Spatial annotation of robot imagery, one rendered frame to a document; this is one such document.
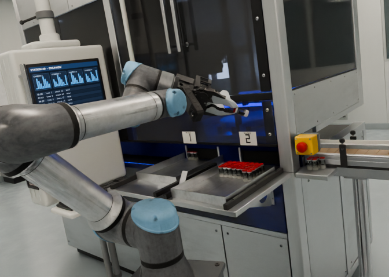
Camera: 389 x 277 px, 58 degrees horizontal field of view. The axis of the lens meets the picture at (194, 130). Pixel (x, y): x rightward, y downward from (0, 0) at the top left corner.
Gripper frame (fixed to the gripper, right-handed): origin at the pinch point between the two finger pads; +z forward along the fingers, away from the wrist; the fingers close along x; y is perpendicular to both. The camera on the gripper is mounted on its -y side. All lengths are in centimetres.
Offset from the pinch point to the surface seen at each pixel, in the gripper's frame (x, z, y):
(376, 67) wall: 140, 279, 394
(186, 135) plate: 54, -4, 40
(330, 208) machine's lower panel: 55, 73, 22
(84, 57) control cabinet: 49, -65, 69
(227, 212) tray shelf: 26.8, 9.3, -18.4
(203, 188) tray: 41.8, 4.5, 0.9
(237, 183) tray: 36.0, 16.5, 3.1
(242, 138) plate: 33.0, 17.5, 26.3
